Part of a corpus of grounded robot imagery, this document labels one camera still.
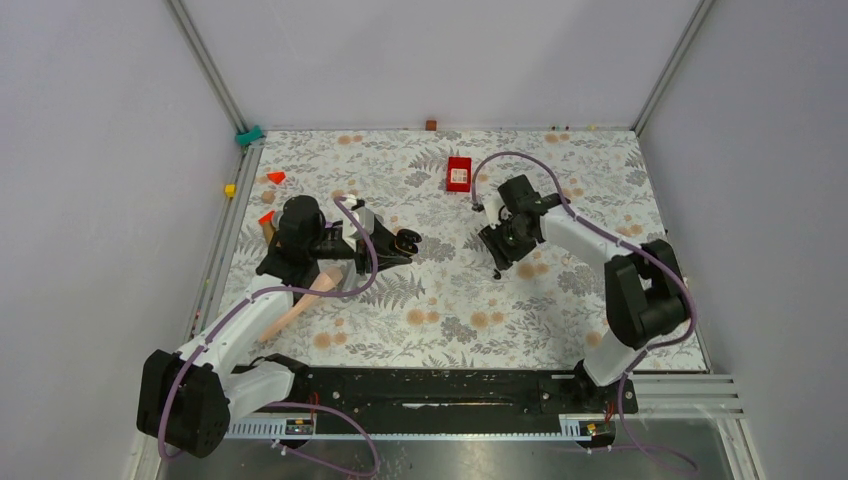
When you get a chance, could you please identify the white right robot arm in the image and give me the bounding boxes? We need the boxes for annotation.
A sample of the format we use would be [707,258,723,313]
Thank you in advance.
[472,175,692,412]

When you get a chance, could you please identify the small coloured beads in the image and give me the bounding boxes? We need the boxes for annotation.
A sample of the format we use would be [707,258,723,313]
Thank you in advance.
[549,124,598,132]

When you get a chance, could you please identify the teal block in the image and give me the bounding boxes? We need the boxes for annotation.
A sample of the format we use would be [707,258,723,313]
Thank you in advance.
[235,125,264,147]

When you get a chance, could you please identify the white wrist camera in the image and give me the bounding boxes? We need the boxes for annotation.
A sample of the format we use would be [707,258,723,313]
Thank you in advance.
[483,198,510,228]
[340,195,376,245]

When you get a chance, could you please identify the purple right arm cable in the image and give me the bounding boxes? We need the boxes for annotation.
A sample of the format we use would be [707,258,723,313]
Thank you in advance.
[470,151,700,475]

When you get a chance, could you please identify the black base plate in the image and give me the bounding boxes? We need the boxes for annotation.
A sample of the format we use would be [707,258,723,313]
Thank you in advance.
[251,354,639,425]

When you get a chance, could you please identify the aluminium corner rail right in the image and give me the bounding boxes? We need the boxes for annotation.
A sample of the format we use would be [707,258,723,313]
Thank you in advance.
[630,0,716,137]

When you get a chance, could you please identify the white slotted cable duct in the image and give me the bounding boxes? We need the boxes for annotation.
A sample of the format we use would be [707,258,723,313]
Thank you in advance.
[225,410,593,441]

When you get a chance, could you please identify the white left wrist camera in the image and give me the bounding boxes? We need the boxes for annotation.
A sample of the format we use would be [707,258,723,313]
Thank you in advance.
[340,195,376,245]

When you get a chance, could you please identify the red box with label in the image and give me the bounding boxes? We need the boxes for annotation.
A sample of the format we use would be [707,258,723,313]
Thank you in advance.
[445,156,472,193]

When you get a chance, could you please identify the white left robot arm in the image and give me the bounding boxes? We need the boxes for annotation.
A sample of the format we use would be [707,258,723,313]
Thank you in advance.
[136,195,422,459]

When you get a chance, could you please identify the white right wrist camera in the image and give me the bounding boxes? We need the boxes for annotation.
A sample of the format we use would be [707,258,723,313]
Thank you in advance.
[483,198,510,228]

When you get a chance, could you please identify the floral table mat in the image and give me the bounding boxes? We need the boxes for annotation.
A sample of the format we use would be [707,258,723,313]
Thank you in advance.
[221,131,665,369]

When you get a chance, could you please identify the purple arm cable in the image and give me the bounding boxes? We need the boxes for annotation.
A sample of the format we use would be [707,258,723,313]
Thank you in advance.
[470,151,700,475]
[156,196,382,478]

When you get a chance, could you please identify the aluminium corner rail left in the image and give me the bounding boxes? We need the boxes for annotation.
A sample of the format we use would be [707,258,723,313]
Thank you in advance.
[162,0,266,372]

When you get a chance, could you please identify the red wedge block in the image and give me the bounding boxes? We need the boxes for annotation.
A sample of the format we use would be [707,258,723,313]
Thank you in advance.
[266,171,286,185]

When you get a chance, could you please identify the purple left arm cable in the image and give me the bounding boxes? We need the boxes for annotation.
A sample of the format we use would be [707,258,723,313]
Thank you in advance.
[156,196,382,478]

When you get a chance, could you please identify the pink microphone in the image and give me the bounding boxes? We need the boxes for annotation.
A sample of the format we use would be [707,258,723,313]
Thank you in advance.
[258,267,343,342]

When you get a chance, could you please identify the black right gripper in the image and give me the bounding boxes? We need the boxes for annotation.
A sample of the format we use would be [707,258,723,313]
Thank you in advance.
[479,213,537,273]

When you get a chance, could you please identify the aluminium corner rail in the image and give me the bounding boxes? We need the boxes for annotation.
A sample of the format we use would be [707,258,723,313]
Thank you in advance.
[630,0,716,137]
[162,0,266,372]

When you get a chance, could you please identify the red block near microphones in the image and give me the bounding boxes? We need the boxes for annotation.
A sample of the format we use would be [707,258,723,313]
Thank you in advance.
[258,210,275,225]

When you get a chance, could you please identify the black earbud charging case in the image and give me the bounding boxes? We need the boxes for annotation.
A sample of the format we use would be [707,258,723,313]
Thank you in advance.
[394,228,423,257]

